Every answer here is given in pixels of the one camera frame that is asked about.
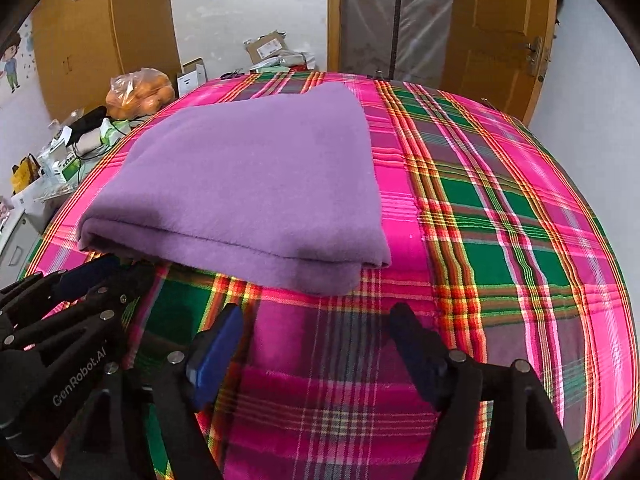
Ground cluttered glass side table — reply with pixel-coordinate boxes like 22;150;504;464
6;105;132;209

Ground white cardboard box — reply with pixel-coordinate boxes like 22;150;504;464
177;58;207;98

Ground wooden door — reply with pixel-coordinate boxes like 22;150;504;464
439;0;558;124

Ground plastic-covered doorway curtain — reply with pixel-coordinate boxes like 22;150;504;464
340;0;454;88

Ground purple fleece garment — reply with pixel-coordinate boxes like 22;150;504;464
78;82;390;296

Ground wooden wardrobe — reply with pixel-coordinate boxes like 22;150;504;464
32;0;181;120

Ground yellow bag on table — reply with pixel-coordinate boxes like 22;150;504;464
11;154;40;194

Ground cartoon wall sticker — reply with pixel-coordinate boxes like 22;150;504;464
1;16;37;104

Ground pink plaid tablecloth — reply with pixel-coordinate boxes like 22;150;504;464
19;70;640;480

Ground brown cardboard parcel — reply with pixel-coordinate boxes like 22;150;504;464
244;30;288;64

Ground grey drawer cabinet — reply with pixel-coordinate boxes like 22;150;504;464
0;209;40;287

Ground bag of oranges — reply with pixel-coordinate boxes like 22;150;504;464
105;67;176;120

